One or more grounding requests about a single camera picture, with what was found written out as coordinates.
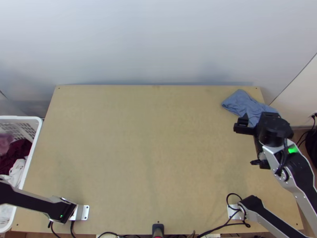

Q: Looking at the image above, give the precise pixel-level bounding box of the pink t-shirt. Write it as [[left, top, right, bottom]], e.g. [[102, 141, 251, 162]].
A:
[[0, 133, 13, 157]]

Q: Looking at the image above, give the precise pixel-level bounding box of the blue garment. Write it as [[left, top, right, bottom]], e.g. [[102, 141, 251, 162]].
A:
[[221, 89, 281, 127]]

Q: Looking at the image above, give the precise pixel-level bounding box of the white laundry basket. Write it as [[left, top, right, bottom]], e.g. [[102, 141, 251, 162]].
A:
[[0, 115, 43, 233]]

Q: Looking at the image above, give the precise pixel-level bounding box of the dark red garment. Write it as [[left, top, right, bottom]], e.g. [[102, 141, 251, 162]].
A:
[[0, 139, 33, 176]]

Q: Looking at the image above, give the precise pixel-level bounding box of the white garment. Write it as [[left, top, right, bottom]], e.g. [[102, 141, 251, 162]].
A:
[[8, 158, 27, 187]]

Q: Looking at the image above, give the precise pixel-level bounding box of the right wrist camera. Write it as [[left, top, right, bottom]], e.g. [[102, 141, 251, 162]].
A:
[[237, 113, 250, 128]]

